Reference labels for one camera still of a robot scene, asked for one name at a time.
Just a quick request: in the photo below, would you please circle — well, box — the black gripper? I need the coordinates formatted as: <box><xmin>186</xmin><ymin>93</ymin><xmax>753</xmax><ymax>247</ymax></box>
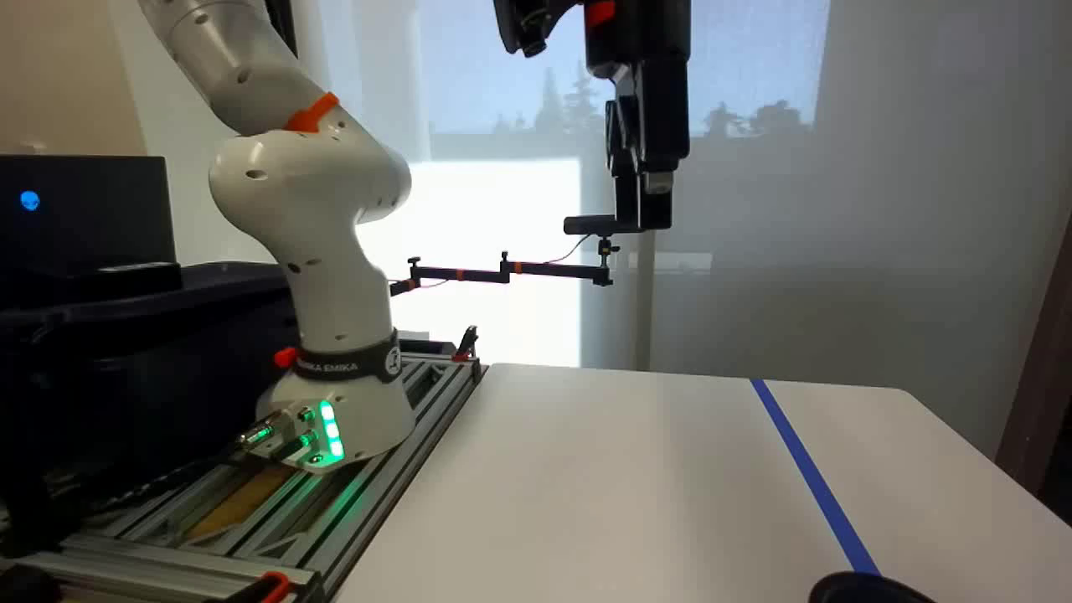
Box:
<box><xmin>586</xmin><ymin>0</ymin><xmax>692</xmax><ymax>234</ymax></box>

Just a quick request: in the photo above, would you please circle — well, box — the black cup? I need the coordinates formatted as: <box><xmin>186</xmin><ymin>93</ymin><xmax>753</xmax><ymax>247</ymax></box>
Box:
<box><xmin>806</xmin><ymin>568</ymin><xmax>936</xmax><ymax>603</ymax></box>

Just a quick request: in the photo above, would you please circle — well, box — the white translucent window curtain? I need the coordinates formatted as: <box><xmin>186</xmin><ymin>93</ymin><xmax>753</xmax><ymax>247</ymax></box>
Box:
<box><xmin>291</xmin><ymin>0</ymin><xmax>663</xmax><ymax>370</ymax></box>

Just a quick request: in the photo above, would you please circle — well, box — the long blue tape strip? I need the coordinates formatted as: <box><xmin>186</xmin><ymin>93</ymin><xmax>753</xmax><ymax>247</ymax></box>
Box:
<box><xmin>748</xmin><ymin>376</ymin><xmax>883</xmax><ymax>579</ymax></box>

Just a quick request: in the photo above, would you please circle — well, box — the black plastic bin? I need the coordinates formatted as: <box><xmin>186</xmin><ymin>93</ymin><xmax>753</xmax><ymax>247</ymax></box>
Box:
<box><xmin>0</xmin><ymin>262</ymin><xmax>301</xmax><ymax>555</ymax></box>

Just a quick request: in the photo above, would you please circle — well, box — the black box with blue light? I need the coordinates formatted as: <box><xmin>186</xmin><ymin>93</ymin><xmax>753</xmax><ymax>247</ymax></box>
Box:
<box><xmin>0</xmin><ymin>150</ymin><xmax>185</xmax><ymax>297</ymax></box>

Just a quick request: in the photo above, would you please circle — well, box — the small black external camera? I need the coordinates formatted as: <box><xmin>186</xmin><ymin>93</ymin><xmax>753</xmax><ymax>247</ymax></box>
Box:
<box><xmin>558</xmin><ymin>211</ymin><xmax>624</xmax><ymax>241</ymax></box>

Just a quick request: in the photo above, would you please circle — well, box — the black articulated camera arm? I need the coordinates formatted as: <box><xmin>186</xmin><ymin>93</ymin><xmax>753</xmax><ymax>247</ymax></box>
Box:
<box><xmin>388</xmin><ymin>234</ymin><xmax>619</xmax><ymax>300</ymax></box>

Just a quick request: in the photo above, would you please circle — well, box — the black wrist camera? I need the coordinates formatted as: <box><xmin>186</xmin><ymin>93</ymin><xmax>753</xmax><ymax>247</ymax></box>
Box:
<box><xmin>489</xmin><ymin>0</ymin><xmax>596</xmax><ymax>60</ymax></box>

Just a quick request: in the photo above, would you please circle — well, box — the aluminium extrusion base frame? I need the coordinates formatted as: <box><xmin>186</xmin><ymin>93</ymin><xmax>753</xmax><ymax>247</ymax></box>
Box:
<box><xmin>0</xmin><ymin>328</ymin><xmax>489</xmax><ymax>603</ymax></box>

